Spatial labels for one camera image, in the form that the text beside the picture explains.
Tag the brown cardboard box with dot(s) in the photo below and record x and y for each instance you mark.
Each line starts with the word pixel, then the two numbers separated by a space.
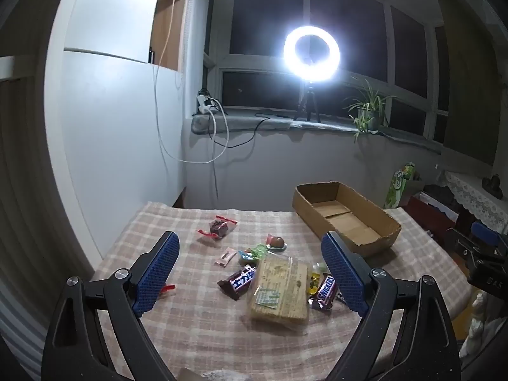
pixel 345 216

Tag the white lace cloth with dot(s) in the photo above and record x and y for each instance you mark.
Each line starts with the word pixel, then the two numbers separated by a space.
pixel 472 194

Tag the small pink sachet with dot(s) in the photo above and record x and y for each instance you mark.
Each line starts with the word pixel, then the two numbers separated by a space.
pixel 225 256

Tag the white framed window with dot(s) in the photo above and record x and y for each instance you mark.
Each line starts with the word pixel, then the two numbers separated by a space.
pixel 238 62

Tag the white power strip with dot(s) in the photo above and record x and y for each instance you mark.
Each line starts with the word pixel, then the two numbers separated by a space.
pixel 204 105

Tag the yellow candy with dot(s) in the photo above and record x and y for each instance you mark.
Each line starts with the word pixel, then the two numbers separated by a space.
pixel 314 283

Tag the white cabinet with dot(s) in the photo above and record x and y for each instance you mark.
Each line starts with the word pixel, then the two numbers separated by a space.
pixel 111 127

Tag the black packet white print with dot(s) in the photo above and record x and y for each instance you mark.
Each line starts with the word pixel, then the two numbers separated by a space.
pixel 340 297

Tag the round reddish-brown candy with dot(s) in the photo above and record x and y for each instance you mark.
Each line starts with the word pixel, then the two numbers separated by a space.
pixel 276 242

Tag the green printed carton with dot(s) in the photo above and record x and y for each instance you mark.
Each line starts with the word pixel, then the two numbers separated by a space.
pixel 397 186

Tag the large clear cracker packet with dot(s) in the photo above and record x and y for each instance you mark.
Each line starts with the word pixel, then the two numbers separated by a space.
pixel 280 289

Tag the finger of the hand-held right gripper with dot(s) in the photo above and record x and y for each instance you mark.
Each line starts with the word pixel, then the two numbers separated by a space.
pixel 484 233
pixel 460 242

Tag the white figurine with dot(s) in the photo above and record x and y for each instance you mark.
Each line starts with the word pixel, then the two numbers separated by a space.
pixel 476 321

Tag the potted spider plant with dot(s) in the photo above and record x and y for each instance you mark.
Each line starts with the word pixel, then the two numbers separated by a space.
pixel 368 113

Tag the checked pink tablecloth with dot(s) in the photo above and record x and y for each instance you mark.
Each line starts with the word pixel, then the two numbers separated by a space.
pixel 190 325

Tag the dark candy red wrapper ends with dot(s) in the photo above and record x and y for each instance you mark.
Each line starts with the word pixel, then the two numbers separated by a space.
pixel 217 228
pixel 169 287

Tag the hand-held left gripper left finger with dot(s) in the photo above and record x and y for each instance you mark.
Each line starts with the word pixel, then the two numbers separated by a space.
pixel 156 274

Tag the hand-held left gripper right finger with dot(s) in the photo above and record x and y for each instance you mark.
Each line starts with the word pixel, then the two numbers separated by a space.
pixel 343 274

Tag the brown chocolate bar white script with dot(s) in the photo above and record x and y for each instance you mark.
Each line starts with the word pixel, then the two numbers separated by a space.
pixel 240 280

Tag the brown chocolate bar blue logo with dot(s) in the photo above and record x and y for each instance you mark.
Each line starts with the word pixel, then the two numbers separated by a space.
pixel 326 290

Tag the green candy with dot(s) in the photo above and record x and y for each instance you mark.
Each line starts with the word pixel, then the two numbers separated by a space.
pixel 254 253

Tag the black tripod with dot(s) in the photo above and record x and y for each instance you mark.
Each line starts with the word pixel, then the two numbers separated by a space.
pixel 307 95

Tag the dark figurine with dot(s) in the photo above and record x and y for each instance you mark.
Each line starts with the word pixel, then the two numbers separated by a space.
pixel 493 185

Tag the red cardboard box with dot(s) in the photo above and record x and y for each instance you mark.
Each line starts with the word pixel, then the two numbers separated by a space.
pixel 424 210

